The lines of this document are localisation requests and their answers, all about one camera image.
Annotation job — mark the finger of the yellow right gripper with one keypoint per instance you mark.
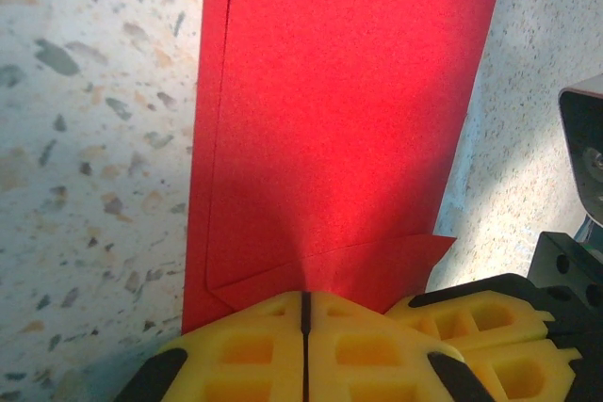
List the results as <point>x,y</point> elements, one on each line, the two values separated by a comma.
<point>518,374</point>
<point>490,322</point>

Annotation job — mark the red cloth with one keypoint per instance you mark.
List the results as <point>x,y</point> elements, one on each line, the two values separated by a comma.
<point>330,115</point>

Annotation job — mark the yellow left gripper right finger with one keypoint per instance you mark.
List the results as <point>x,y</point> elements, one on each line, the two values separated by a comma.
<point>367,355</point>

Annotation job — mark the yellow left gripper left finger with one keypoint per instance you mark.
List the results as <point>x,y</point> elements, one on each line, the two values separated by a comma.
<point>245,355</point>

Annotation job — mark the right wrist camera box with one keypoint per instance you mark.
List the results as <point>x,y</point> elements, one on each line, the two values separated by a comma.
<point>586,138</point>

